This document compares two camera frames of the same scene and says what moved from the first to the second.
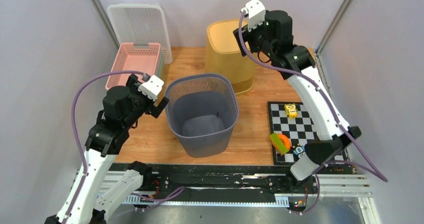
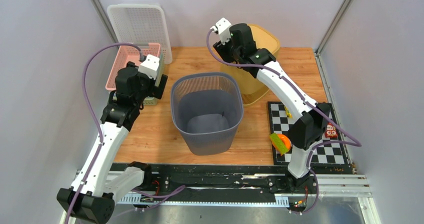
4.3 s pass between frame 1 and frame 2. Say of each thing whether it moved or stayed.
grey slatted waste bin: stayed
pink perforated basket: stayed
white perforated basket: stayed
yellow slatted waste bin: moved
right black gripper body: moved
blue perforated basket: stayed
